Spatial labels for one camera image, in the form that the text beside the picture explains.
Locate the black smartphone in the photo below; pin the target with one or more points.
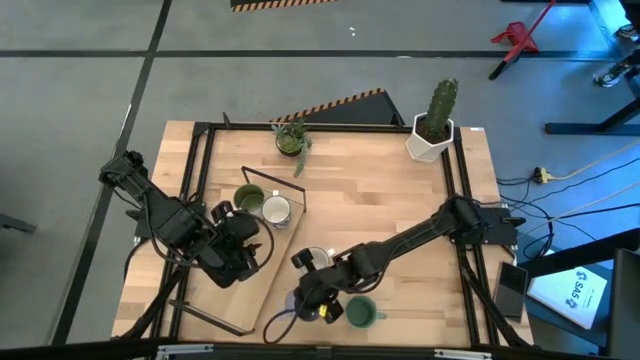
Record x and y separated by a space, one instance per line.
511 292

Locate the dark metal table stand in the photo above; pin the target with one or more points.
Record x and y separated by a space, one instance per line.
580 129

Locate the black aluminium rig frame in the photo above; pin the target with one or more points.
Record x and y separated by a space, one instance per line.
250 127

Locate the green succulent in pot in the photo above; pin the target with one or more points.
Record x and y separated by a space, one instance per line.
290 142

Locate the purple mug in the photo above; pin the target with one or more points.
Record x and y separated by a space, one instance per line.
291 304

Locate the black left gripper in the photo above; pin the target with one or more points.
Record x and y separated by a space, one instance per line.
237 230

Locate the person's shoe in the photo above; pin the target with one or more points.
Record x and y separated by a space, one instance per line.
629 32
612 74

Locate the wooden shelf with black frame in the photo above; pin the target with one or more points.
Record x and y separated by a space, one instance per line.
240 300

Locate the hazard-striped floor mat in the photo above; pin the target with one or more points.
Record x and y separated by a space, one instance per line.
260 4

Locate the cactus in white pot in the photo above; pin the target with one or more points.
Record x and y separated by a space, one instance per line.
425 147

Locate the white mug blue pattern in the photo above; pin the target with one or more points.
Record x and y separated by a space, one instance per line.
276 210

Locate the black metal bar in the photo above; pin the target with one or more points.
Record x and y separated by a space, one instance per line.
575 257

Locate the black crossbar with silver brackets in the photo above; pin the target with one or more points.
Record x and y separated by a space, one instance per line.
75 350

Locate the black monitor panel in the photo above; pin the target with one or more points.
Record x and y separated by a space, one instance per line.
625 305

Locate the white paper box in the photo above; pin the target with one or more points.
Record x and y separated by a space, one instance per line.
565 300

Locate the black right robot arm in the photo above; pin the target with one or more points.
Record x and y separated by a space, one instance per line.
400 240

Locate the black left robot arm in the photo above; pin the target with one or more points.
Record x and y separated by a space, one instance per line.
170 220

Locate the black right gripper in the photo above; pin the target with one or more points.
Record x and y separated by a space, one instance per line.
320 290

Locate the black hazard-striped ramp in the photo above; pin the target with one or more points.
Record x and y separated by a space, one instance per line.
360 112

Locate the yellow power plug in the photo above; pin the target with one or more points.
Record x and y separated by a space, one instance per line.
541 175

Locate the dark metal foot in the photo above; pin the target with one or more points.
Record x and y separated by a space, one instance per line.
15 223

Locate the sage green mug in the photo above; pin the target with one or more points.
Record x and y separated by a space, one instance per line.
361 311
248 197

